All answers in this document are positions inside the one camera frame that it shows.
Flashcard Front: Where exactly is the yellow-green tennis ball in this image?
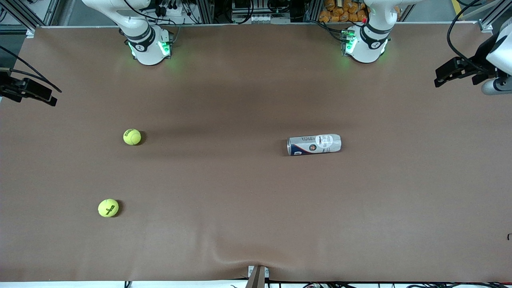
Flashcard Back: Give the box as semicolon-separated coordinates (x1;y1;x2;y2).
123;128;142;146
98;199;120;218

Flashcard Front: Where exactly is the clear Wilson tennis ball can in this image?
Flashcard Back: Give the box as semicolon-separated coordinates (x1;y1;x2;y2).
287;134;342;156

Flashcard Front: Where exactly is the pile of orange packets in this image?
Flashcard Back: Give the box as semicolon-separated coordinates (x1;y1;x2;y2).
318;0;369;23

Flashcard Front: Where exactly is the power strip with black plugs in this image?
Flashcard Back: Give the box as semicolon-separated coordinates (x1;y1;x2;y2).
154;0;190;18

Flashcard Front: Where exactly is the brown table cover sheet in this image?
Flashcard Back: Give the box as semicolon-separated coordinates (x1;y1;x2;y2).
0;24;512;283

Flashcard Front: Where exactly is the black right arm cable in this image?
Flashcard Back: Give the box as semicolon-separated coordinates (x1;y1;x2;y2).
0;45;63;93

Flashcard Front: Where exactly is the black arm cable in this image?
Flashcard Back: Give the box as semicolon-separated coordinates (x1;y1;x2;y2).
0;45;63;93
446;0;494;71

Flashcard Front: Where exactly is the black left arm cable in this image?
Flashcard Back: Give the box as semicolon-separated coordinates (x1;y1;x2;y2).
446;0;494;71

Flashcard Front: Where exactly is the metal bracket with brown post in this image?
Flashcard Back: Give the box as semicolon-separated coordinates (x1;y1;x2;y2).
248;265;270;288

